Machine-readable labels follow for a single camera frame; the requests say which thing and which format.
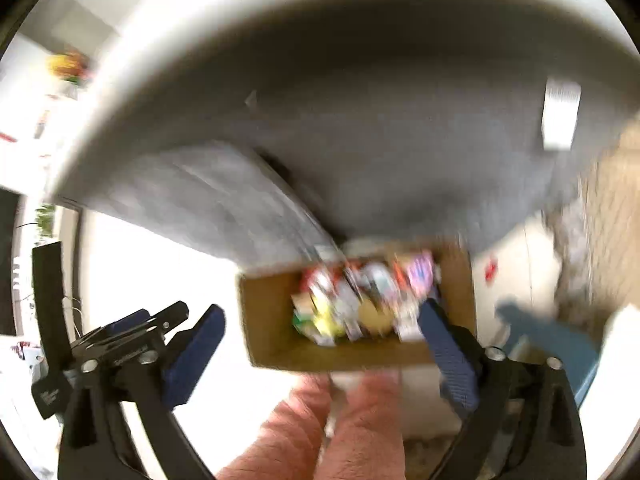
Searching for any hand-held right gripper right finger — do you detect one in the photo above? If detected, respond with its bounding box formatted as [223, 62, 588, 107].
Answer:
[416, 298, 589, 480]

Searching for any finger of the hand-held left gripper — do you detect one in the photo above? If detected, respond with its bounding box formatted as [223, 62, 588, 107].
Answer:
[97, 309, 154, 336]
[69, 301, 191, 361]

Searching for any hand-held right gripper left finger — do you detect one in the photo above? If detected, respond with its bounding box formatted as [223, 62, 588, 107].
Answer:
[56, 303, 227, 480]

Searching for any cardboard box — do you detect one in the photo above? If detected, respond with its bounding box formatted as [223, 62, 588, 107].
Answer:
[237, 242, 479, 374]

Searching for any pile of small toys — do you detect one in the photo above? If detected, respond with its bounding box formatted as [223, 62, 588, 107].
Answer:
[292, 249, 441, 346]

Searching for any flat screen television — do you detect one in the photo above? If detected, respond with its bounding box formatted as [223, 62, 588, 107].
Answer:
[0, 189, 20, 337]

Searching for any blue plastic stool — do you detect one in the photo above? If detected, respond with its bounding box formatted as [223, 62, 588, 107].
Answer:
[494, 299, 601, 404]

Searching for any person's bare leg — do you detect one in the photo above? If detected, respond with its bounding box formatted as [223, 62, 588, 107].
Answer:
[320, 369, 406, 480]
[214, 374, 334, 480]

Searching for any white marble coffee table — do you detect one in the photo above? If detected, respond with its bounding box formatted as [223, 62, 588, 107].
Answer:
[47, 0, 640, 272]

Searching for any yellow orchid plant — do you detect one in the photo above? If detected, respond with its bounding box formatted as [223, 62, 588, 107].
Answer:
[47, 49, 94, 86]

